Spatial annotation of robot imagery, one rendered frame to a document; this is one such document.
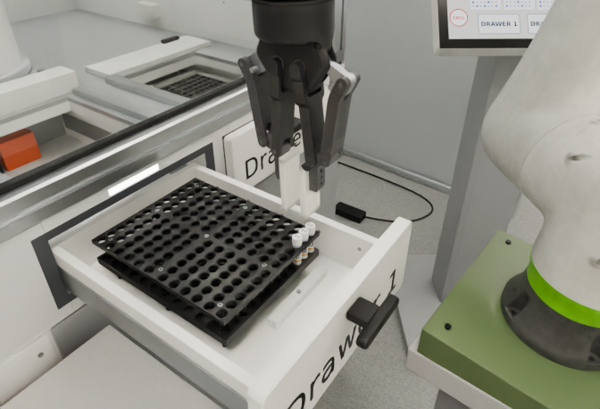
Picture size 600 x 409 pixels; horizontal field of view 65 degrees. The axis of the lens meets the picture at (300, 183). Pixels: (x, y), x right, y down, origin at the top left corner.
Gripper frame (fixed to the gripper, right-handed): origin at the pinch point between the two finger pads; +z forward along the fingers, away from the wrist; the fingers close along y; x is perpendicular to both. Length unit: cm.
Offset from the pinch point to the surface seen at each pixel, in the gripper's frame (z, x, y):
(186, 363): 12.2, -18.4, -1.4
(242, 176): 13.1, 13.3, -22.0
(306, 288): 14.0, -1.6, 1.6
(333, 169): 29, 46, -24
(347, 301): 6.8, -6.6, 10.3
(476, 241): 68, 89, 2
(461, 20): -2, 72, -7
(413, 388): 99, 52, 1
